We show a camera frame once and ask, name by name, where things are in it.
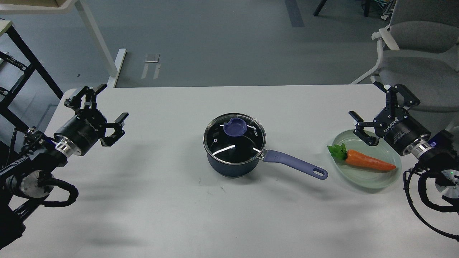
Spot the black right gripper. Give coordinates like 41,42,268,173
349,81,431,156

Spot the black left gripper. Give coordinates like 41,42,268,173
54,84,129,156

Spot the blue saucepan with handle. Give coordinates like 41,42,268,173
203,113,328,180

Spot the glass pot lid blue knob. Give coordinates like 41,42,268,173
203,113,266,164

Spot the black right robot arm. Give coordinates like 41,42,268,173
349,82,458,240

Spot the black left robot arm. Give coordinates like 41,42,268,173
0,84,128,248

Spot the orange toy carrot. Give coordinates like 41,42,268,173
327,144,396,171

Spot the pale green plate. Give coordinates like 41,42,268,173
327,130,402,189

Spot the grey white office chair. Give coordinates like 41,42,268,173
354,0,459,113

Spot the black metal rack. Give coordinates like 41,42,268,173
0,20,63,131

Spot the white desk frame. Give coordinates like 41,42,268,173
0,0,127,88

